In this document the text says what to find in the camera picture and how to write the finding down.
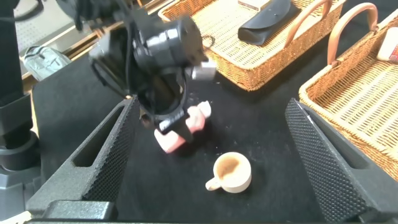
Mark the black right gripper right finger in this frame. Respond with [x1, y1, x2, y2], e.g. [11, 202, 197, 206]
[284, 98, 398, 223]

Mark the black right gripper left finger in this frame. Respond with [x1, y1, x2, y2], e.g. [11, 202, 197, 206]
[25, 95, 141, 216]

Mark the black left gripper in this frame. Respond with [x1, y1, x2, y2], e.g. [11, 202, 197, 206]
[138, 74, 194, 144]

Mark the pink detergent bottle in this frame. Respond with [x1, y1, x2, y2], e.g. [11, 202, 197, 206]
[154, 101, 212, 155]

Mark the black glasses case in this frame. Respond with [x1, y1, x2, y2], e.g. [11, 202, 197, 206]
[238, 0, 301, 47]

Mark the cream ceramic mug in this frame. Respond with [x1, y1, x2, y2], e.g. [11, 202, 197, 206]
[205, 151, 252, 194]

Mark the black robot torso column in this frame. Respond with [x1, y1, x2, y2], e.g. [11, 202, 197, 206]
[0, 0, 43, 220]

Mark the light grey backpack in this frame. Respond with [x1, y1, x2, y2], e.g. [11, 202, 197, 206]
[21, 45, 72, 82]

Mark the white plastic bottle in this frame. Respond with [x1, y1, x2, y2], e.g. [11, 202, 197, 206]
[376, 27, 398, 63]

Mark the small gold card box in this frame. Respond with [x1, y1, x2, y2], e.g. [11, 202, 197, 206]
[238, 0, 271, 12]

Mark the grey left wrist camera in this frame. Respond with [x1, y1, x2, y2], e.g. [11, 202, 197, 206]
[191, 58, 217, 80]

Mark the wicker basket with pink handles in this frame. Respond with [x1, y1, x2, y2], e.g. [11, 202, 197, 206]
[157, 0, 346, 91]
[298, 2, 398, 183]

